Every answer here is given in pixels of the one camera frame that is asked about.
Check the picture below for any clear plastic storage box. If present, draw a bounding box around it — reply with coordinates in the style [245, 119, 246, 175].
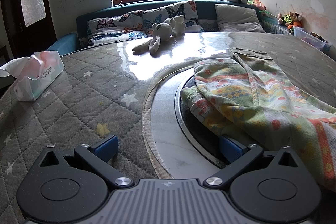
[293, 27, 332, 51]

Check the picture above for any butterfly print pillow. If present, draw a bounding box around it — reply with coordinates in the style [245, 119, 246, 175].
[142, 0, 205, 37]
[87, 11, 147, 46]

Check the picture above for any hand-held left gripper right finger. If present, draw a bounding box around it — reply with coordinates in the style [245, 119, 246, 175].
[203, 135, 303, 189]

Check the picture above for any dark wooden door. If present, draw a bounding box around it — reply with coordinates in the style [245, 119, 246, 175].
[0, 0, 57, 59]

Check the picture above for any brown teddy bear plush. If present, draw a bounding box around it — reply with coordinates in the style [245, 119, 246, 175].
[278, 12, 302, 29]

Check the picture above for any white rabbit plush toy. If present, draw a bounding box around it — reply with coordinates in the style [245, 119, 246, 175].
[132, 15, 186, 56]

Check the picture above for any printed children's jacket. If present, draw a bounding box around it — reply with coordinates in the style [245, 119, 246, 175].
[181, 48, 336, 191]

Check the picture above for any pink plush toy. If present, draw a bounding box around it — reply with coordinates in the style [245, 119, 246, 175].
[248, 0, 267, 12]

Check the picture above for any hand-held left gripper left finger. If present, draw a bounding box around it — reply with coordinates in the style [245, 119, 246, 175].
[34, 135, 134, 189]

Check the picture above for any teal sofa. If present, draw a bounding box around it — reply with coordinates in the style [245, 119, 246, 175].
[45, 0, 294, 52]

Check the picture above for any soft tissue pack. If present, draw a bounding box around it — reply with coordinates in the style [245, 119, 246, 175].
[0, 51, 65, 102]

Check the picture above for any plain grey pillow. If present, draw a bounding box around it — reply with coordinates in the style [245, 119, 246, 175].
[215, 4, 266, 33]

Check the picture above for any round black built-in cooker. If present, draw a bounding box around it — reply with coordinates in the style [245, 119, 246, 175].
[175, 74, 229, 169]

